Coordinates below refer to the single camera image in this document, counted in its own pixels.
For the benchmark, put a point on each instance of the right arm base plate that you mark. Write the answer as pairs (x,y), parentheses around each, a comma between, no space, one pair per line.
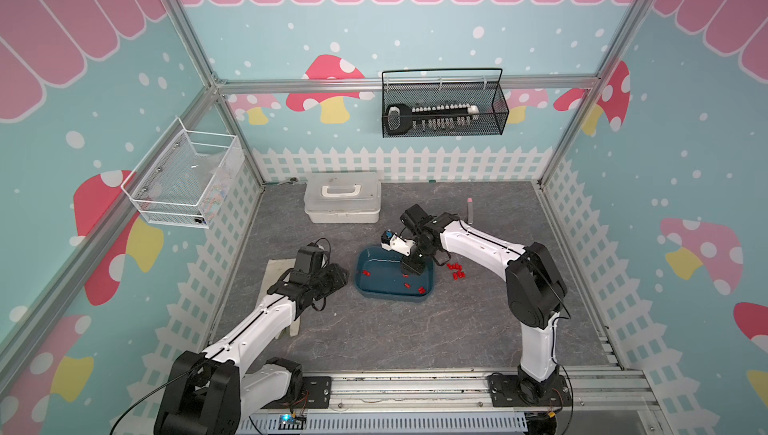
(520,390)

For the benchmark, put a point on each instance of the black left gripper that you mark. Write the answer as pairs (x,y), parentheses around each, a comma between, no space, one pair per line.
(338,278)

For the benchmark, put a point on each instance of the socket set on rail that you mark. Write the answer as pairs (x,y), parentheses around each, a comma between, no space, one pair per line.
(400,119)

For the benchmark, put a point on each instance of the white work glove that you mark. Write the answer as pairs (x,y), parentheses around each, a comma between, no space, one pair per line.
(274,269)

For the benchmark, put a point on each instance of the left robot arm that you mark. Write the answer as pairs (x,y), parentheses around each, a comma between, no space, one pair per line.
(211,392)

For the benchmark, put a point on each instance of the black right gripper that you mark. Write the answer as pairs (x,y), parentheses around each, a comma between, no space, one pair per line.
(410,266)

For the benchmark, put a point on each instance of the green circuit board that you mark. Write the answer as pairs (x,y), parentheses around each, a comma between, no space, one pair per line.
(292,422)

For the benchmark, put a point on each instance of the black wire wall basket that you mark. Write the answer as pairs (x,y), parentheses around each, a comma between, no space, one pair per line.
(436,86)

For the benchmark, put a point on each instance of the white plastic storage case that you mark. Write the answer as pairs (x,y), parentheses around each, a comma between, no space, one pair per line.
(338,197)

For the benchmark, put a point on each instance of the teal plastic storage box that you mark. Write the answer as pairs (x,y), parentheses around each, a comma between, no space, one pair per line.
(387,281)

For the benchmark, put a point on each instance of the white wire wall basket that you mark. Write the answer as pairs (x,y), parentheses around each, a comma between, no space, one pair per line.
(186,178)

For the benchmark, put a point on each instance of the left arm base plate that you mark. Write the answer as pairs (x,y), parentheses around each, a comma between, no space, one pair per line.
(310,392)

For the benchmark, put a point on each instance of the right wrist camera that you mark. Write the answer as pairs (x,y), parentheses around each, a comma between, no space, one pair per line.
(391,241)

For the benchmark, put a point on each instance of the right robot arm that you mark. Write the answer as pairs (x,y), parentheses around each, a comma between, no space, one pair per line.
(535,288)

